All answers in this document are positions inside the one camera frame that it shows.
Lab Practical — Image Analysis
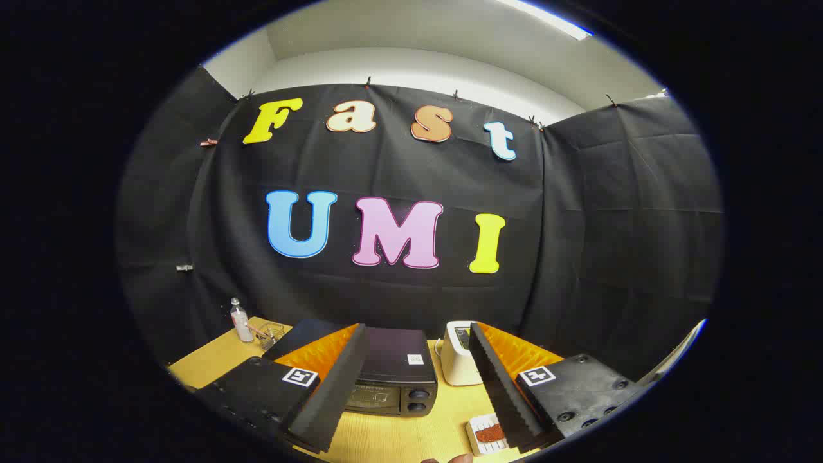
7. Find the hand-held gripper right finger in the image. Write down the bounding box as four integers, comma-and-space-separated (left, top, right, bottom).
468, 322, 647, 454

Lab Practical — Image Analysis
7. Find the black toaster oven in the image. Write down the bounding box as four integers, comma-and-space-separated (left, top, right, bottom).
262, 318, 439, 417

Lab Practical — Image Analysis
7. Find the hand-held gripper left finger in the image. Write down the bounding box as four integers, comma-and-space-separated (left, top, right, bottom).
193, 323, 370, 454

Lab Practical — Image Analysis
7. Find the white rectangular dish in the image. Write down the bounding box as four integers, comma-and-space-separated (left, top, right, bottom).
466, 413, 515, 456

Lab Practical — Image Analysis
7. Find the clear plastic bottle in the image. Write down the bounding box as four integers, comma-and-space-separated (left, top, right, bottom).
230, 298, 255, 343

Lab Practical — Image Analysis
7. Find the ceiling light strip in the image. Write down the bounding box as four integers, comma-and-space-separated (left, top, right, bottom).
495, 0, 592, 41

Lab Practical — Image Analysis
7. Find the black backdrop cloth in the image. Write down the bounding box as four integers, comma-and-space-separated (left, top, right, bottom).
116, 64, 726, 386

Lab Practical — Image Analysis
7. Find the grey chair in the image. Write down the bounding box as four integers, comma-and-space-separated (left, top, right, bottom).
643, 318, 708, 386

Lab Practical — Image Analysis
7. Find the clear glass container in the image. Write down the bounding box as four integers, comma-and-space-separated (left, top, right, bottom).
257, 323, 285, 351

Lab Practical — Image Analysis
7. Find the white pop-up toaster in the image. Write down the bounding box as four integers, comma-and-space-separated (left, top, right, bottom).
440, 320, 483, 386

